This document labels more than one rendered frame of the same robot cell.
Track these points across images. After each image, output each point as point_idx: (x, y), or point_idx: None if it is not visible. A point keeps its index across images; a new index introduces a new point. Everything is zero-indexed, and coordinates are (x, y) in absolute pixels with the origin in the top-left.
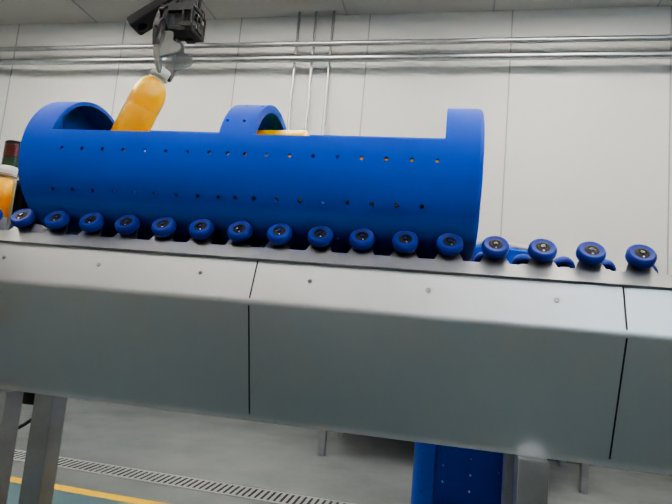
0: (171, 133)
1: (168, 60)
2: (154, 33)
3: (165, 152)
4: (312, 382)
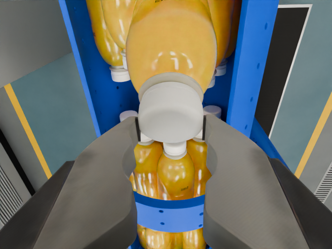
0: (93, 124)
1: (213, 159)
2: (33, 208)
3: (100, 110)
4: None
